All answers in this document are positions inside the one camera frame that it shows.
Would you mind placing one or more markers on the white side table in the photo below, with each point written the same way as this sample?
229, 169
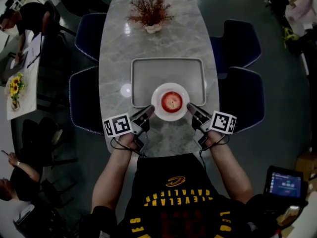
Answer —
29, 95

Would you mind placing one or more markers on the black equipment case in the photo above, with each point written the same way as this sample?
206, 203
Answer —
39, 222

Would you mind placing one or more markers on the grey rectangular tray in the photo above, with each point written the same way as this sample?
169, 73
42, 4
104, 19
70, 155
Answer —
168, 71

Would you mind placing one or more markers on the person's black printed jersey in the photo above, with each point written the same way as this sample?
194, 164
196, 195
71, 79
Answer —
180, 207

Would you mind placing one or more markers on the black tablet with lit screen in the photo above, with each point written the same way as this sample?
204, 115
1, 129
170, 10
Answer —
287, 185

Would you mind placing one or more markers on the papers with clipboard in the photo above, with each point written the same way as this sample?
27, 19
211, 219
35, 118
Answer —
33, 51

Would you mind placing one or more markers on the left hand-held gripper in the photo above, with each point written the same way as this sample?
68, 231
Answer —
119, 125

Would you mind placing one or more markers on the person's left forearm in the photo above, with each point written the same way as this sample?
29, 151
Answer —
111, 180

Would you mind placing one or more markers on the dried plant in white vase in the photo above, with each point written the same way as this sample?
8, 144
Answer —
151, 9

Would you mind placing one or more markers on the sunflower bouquet in vase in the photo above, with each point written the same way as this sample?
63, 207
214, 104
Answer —
16, 87

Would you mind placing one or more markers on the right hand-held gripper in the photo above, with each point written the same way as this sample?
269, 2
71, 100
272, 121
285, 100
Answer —
223, 122

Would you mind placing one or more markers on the white plate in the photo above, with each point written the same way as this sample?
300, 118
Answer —
156, 108

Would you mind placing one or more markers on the yellow green bundle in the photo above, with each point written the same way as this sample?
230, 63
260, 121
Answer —
289, 35

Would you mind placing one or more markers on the black metal chair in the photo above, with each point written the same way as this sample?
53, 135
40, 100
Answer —
54, 192
42, 140

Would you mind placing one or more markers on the cardboard box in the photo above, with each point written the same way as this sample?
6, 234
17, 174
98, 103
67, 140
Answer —
307, 165

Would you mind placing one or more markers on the blue upholstered chair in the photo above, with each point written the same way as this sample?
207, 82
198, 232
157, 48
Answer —
240, 46
90, 36
84, 100
245, 100

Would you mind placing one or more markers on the person's right forearm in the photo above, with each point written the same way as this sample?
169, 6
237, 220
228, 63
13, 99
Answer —
232, 175

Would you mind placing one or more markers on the clothes rack with garments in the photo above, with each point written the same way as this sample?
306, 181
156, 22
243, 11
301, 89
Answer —
301, 6

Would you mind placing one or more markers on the red apple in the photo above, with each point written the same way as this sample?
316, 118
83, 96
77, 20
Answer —
172, 101

